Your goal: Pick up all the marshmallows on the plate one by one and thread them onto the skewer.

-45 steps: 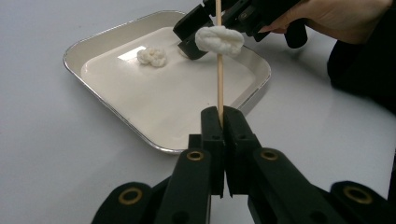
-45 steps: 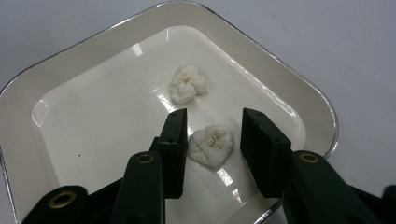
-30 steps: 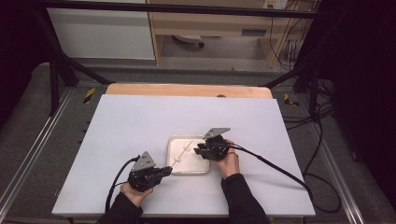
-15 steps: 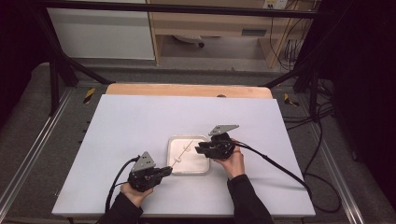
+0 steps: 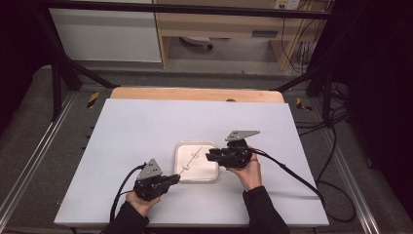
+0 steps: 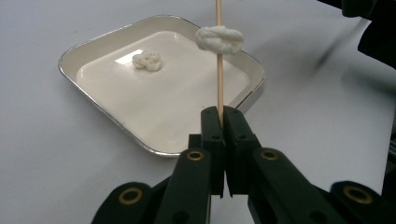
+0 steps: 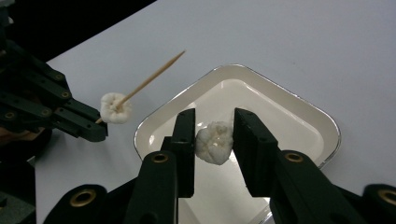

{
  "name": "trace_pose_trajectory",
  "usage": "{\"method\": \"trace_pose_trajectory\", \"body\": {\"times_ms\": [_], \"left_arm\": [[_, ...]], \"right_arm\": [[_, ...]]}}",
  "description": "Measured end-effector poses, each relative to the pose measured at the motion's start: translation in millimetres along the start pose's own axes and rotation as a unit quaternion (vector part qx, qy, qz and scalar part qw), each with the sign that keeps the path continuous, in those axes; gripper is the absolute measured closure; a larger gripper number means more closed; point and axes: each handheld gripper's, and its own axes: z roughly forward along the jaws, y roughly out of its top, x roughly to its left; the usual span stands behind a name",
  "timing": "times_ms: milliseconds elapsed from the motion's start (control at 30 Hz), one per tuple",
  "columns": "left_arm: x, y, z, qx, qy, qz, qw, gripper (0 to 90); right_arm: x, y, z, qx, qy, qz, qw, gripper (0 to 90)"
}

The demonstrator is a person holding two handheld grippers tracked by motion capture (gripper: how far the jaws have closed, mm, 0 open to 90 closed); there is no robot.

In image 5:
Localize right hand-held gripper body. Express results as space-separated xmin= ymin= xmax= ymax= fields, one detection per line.
xmin=220 ymin=130 xmax=261 ymax=169

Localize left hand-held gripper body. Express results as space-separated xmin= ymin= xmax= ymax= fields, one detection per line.
xmin=133 ymin=158 xmax=169 ymax=202

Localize white square tray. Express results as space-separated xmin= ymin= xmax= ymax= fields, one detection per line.
xmin=173 ymin=140 xmax=220 ymax=182

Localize thin wooden skewer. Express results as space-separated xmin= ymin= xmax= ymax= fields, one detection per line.
xmin=177 ymin=146 xmax=204 ymax=178

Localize person's left hand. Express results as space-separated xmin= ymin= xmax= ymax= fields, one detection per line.
xmin=126 ymin=190 xmax=162 ymax=218

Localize person's right hand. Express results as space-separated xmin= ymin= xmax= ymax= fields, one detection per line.
xmin=227 ymin=152 xmax=263 ymax=192

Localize white table board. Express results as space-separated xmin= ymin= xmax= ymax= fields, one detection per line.
xmin=53 ymin=98 xmax=329 ymax=227

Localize wooden table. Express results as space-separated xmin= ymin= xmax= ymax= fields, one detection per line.
xmin=110 ymin=87 xmax=285 ymax=104

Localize yellow black tape strip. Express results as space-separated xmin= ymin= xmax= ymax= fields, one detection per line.
xmin=295 ymin=97 xmax=313 ymax=112
xmin=86 ymin=92 xmax=100 ymax=109

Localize office chair base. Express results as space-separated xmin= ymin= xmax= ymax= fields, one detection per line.
xmin=179 ymin=36 xmax=214 ymax=51

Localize grey desk label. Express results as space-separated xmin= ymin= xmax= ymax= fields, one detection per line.
xmin=251 ymin=29 xmax=280 ymax=39

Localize light wooden desk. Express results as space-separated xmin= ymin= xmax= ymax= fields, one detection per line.
xmin=152 ymin=0 xmax=335 ymax=71

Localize white cabinet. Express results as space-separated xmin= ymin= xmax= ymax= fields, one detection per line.
xmin=48 ymin=8 xmax=163 ymax=63

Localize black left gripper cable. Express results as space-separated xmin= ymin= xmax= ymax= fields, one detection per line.
xmin=109 ymin=163 xmax=148 ymax=224

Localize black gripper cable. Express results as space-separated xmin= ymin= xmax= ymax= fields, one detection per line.
xmin=249 ymin=147 xmax=357 ymax=224
xmin=109 ymin=163 xmax=148 ymax=224

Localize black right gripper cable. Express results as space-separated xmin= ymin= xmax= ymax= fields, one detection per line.
xmin=249 ymin=147 xmax=357 ymax=224

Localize bundle of black floor cables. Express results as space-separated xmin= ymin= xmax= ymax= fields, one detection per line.
xmin=293 ymin=82 xmax=352 ymax=137

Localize aluminium floor rail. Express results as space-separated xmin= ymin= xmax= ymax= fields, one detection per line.
xmin=0 ymin=93 xmax=78 ymax=222
xmin=324 ymin=130 xmax=382 ymax=234

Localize hanging black cables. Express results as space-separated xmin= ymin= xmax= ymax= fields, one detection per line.
xmin=281 ymin=0 xmax=329 ymax=74

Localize black metal frame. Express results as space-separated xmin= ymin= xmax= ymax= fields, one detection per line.
xmin=32 ymin=0 xmax=337 ymax=122

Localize white wall power outlet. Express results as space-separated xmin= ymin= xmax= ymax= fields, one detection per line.
xmin=274 ymin=0 xmax=300 ymax=10

